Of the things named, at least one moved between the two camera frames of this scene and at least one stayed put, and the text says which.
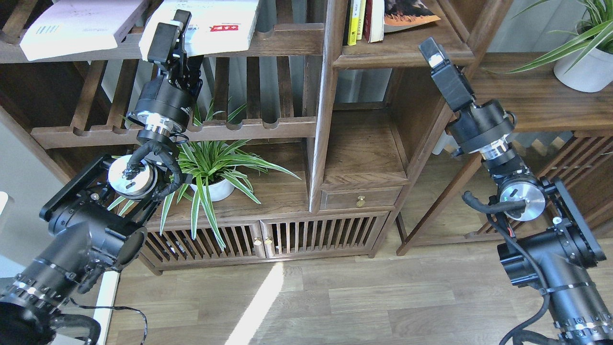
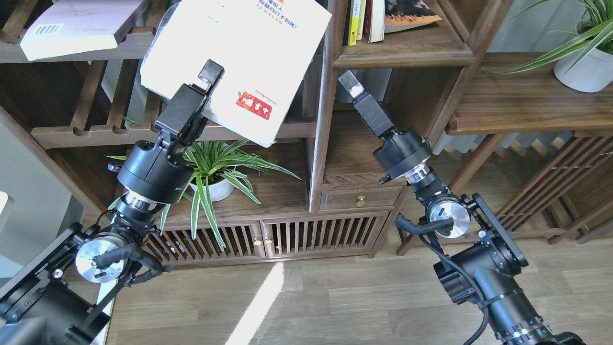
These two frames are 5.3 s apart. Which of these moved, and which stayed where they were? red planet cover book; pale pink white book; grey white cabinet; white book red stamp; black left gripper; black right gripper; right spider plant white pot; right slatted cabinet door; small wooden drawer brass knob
Moved: black left gripper; black right gripper; white book red stamp
Stayed: right slatted cabinet door; grey white cabinet; red planet cover book; small wooden drawer brass knob; right spider plant white pot; pale pink white book
